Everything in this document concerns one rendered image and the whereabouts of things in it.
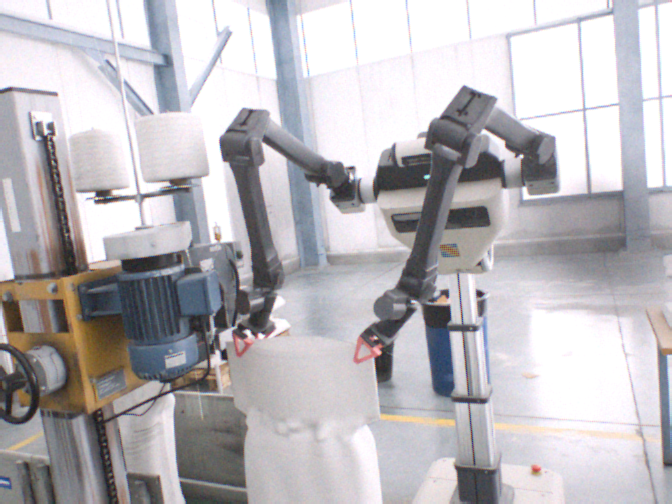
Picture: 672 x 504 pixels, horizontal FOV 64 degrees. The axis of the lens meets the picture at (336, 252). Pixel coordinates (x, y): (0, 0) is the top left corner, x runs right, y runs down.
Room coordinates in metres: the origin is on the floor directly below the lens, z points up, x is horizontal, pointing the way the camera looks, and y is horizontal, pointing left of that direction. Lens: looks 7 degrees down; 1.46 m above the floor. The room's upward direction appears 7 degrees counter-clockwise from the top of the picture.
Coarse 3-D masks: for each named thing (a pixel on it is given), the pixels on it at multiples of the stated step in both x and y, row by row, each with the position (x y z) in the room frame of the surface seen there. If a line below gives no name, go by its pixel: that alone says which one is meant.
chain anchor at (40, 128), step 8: (32, 112) 1.21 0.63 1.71; (40, 112) 1.23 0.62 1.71; (32, 120) 1.21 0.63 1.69; (40, 120) 1.23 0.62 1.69; (48, 120) 1.24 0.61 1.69; (32, 128) 1.21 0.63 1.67; (40, 128) 1.21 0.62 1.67; (48, 128) 1.24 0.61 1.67; (56, 128) 1.23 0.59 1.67; (40, 136) 1.22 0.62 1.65
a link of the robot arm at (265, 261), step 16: (256, 144) 1.29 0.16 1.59; (224, 160) 1.35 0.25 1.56; (240, 160) 1.33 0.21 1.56; (256, 160) 1.30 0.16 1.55; (240, 176) 1.33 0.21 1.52; (256, 176) 1.35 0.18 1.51; (240, 192) 1.36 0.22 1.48; (256, 192) 1.36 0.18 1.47; (256, 208) 1.37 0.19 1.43; (256, 224) 1.38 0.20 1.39; (256, 240) 1.41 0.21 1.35; (272, 240) 1.44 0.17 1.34; (256, 256) 1.43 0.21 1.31; (272, 256) 1.44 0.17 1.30; (256, 272) 1.47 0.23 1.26; (272, 272) 1.44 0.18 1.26
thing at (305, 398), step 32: (256, 352) 1.46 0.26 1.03; (288, 352) 1.38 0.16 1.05; (320, 352) 1.37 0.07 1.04; (352, 352) 1.36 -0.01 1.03; (256, 384) 1.48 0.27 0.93; (288, 384) 1.38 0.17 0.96; (320, 384) 1.37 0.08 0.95; (352, 384) 1.36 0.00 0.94; (256, 416) 1.49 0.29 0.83; (288, 416) 1.39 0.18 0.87; (320, 416) 1.37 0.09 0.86; (352, 416) 1.36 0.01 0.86; (256, 448) 1.44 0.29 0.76; (288, 448) 1.38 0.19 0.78; (320, 448) 1.34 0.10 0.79; (352, 448) 1.32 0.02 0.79; (256, 480) 1.44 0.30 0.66; (288, 480) 1.38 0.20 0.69; (320, 480) 1.34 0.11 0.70; (352, 480) 1.32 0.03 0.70
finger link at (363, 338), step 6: (360, 336) 1.27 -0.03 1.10; (366, 336) 1.28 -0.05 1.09; (372, 336) 1.28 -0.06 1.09; (360, 342) 1.27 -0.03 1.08; (366, 342) 1.26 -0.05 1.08; (372, 342) 1.27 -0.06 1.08; (360, 348) 1.29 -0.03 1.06; (372, 348) 1.26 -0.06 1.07; (354, 354) 1.30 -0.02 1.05; (372, 354) 1.26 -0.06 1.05; (378, 354) 1.25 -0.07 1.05; (354, 360) 1.30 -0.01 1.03; (360, 360) 1.29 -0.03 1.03
